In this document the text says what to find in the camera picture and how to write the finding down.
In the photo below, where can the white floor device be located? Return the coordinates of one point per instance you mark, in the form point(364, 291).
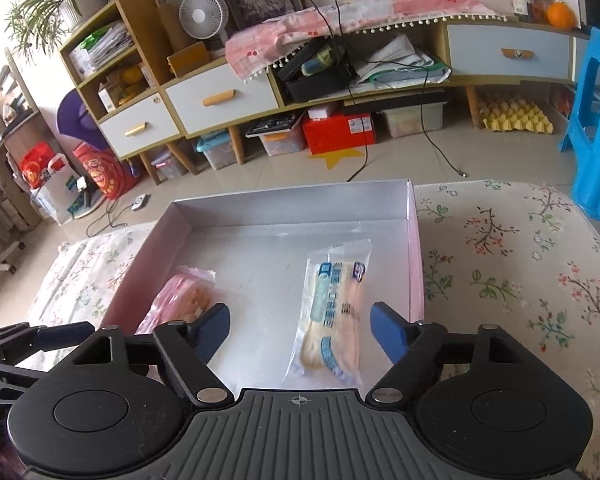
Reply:
point(140, 202)

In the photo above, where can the stack of papers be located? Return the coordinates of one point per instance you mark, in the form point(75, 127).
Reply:
point(105, 47)

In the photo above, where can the pink cherry print cloth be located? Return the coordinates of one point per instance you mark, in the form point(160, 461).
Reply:
point(380, 10)

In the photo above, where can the blue plastic stool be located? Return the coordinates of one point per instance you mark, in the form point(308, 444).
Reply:
point(595, 110)

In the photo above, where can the blue lid storage bin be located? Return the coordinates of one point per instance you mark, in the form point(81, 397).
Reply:
point(217, 152)

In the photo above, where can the red cardboard box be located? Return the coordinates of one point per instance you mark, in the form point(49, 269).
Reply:
point(340, 135)

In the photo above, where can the white blue snack packet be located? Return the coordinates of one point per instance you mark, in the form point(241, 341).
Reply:
point(330, 310)

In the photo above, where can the yellow egg tray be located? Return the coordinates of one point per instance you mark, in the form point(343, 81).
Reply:
point(515, 117)

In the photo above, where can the yellow star floor sticker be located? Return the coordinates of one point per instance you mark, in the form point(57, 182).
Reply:
point(332, 160)

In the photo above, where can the small clear storage bin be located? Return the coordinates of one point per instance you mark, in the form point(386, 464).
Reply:
point(167, 165)

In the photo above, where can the black flat board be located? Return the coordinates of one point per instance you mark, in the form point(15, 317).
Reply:
point(400, 99)

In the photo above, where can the colourful toys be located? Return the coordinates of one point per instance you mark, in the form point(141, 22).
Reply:
point(562, 102)

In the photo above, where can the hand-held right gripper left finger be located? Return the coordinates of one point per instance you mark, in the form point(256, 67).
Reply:
point(214, 327)

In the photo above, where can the pink snack packet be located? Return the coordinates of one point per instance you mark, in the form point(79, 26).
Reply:
point(180, 295)

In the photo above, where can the small white desk fan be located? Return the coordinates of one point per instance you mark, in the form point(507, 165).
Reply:
point(203, 15)

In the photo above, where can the wooden desk shelf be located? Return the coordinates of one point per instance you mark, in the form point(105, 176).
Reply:
point(15, 130)

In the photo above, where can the clear plastic jar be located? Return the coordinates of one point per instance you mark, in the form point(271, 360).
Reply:
point(527, 5)

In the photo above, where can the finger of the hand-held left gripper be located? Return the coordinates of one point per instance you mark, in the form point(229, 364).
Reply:
point(60, 335)
point(10, 375)

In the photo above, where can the small white drawer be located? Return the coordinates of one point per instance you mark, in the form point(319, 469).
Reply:
point(140, 127)

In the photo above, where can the white and green papers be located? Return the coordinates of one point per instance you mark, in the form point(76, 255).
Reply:
point(395, 55)

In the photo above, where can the orange fruit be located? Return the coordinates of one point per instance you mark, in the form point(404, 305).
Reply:
point(561, 15)

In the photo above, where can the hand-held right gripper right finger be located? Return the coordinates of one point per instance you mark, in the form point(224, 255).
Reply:
point(386, 330)

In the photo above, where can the brown cardboard box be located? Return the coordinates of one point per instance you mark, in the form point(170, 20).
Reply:
point(187, 60)

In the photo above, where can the white paper bag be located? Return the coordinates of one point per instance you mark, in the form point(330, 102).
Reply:
point(60, 195)

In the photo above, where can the wide light blue drawer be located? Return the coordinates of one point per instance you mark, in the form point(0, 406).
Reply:
point(510, 52)

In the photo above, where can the red gift bag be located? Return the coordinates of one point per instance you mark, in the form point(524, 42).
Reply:
point(35, 165)

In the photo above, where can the wooden tv cabinet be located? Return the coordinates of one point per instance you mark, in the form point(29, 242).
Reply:
point(145, 35)

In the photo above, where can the red cartoon print bag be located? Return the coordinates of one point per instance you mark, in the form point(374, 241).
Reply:
point(102, 172)

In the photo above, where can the small white box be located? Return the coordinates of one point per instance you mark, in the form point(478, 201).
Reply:
point(322, 111)

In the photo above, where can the open black case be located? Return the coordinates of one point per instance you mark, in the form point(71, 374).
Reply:
point(315, 82)

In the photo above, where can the yellow boxes on shelf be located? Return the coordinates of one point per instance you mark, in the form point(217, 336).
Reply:
point(130, 85)

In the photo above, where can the wide white drawer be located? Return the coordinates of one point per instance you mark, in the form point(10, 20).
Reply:
point(220, 97)

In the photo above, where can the purple fabric item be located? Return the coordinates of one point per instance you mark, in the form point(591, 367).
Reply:
point(72, 115)

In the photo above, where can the silver cardboard box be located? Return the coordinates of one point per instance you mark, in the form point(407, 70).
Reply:
point(260, 240)

